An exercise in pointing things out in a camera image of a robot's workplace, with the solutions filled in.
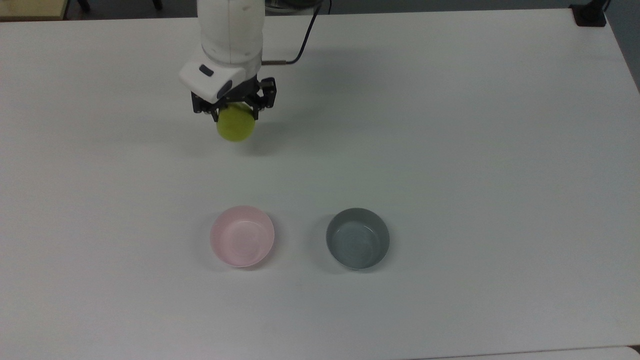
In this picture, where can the black camera stand clamp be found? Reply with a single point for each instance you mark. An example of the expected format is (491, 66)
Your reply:
(589, 15)

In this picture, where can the pink plastic bowl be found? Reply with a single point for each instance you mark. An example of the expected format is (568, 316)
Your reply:
(242, 237)

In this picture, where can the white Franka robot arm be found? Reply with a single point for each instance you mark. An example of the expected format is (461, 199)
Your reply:
(230, 35)

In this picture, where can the wooden board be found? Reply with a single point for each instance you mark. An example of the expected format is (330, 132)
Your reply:
(30, 9)

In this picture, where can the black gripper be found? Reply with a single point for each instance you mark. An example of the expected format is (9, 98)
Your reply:
(245, 92)

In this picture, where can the green yellow pear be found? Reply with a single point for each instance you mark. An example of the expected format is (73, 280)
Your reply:
(236, 125)

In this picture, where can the grey plastic bowl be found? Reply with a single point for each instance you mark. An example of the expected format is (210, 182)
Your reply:
(357, 240)

